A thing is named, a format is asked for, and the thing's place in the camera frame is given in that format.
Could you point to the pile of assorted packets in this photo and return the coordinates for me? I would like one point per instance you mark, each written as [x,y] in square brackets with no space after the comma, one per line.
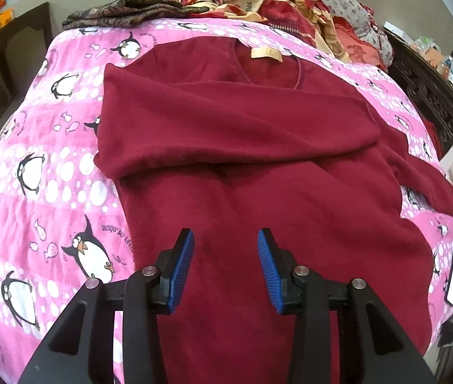
[438,64]

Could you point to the dark carved wooden headboard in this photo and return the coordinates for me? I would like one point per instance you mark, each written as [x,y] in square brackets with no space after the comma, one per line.
[426,92]

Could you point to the maroon knit sweater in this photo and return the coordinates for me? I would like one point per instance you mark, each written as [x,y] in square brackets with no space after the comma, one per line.
[250,160]

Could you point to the dark wooden cabinet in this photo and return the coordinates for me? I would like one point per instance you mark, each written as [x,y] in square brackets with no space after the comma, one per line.
[14,68]

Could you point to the pink penguin print blanket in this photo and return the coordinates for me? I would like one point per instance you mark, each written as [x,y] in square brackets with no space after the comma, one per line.
[50,168]

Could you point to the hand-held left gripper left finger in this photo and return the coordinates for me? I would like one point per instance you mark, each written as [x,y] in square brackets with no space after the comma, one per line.
[180,272]

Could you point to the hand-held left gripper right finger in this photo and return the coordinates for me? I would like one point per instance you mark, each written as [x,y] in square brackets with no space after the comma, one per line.
[269,272]

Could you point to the red floral quilt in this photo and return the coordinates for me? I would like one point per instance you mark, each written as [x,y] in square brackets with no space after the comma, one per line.
[286,12]

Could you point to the brown patterned cloth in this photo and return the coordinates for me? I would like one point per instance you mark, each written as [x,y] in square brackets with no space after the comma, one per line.
[138,10]

